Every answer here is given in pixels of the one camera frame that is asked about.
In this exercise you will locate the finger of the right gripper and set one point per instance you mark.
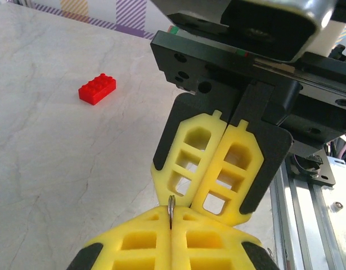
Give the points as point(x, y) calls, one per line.
point(189, 146)
point(240, 168)

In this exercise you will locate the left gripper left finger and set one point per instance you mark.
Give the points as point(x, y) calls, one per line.
point(139, 242)

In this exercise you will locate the small red toy brick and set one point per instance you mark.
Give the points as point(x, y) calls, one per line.
point(96, 90)

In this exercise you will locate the aluminium mounting rail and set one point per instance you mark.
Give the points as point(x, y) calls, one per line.
point(302, 225)

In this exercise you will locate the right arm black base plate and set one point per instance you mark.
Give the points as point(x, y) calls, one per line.
point(324, 171)

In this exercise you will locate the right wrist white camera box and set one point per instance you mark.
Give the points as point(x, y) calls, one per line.
point(274, 28)

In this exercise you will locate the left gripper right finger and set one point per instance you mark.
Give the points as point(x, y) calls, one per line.
point(206, 242)

